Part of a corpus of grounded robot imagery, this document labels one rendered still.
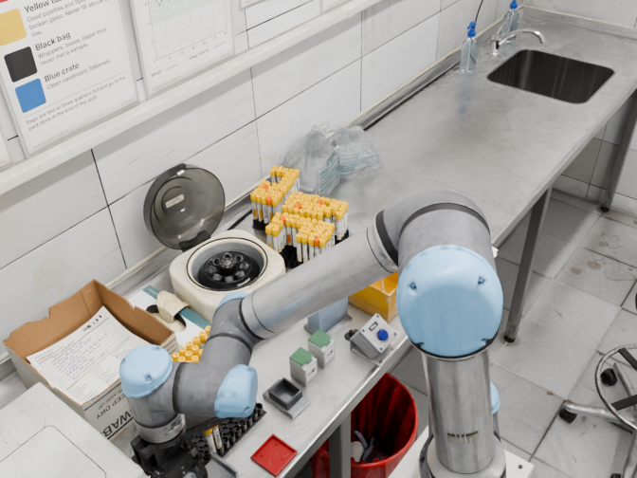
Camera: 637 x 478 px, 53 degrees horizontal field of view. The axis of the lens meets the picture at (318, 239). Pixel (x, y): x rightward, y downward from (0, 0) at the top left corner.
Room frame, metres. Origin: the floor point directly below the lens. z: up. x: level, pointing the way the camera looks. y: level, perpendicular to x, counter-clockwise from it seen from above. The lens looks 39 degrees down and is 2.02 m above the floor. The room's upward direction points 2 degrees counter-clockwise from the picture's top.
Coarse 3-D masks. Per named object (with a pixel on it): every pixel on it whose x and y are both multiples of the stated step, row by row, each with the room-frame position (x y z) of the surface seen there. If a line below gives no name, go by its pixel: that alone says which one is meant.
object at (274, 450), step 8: (272, 440) 0.77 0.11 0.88; (280, 440) 0.76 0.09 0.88; (264, 448) 0.75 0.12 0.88; (272, 448) 0.75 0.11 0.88; (280, 448) 0.75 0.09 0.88; (288, 448) 0.75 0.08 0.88; (256, 456) 0.73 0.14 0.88; (264, 456) 0.73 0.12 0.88; (272, 456) 0.73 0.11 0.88; (280, 456) 0.73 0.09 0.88; (288, 456) 0.73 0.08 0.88; (264, 464) 0.71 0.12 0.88; (272, 464) 0.71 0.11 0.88; (280, 464) 0.71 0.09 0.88; (272, 472) 0.69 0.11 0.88; (280, 472) 0.69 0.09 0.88
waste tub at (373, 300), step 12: (396, 276) 1.21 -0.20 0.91; (372, 288) 1.11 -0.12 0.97; (396, 288) 1.10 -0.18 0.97; (348, 300) 1.15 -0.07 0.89; (360, 300) 1.13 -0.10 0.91; (372, 300) 1.11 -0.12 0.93; (384, 300) 1.08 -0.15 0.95; (372, 312) 1.11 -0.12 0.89; (384, 312) 1.08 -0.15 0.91; (396, 312) 1.10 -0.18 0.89
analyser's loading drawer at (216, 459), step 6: (216, 456) 0.70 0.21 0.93; (210, 462) 0.70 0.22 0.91; (216, 462) 0.70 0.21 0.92; (222, 462) 0.68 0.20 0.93; (210, 468) 0.68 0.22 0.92; (216, 468) 0.68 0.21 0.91; (222, 468) 0.68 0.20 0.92; (228, 468) 0.67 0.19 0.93; (234, 468) 0.67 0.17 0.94; (210, 474) 0.67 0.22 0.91; (216, 474) 0.67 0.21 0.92; (222, 474) 0.67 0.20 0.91; (228, 474) 0.67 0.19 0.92; (234, 474) 0.66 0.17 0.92
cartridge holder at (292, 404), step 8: (280, 384) 0.89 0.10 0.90; (288, 384) 0.89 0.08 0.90; (264, 392) 0.88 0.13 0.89; (272, 392) 0.86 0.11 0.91; (280, 392) 0.88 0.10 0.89; (288, 392) 0.88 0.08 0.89; (296, 392) 0.87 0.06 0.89; (272, 400) 0.86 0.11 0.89; (280, 400) 0.84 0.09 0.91; (288, 400) 0.85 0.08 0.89; (296, 400) 0.85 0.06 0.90; (304, 400) 0.85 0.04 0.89; (280, 408) 0.84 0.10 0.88; (288, 408) 0.83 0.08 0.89; (296, 408) 0.83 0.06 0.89; (304, 408) 0.84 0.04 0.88
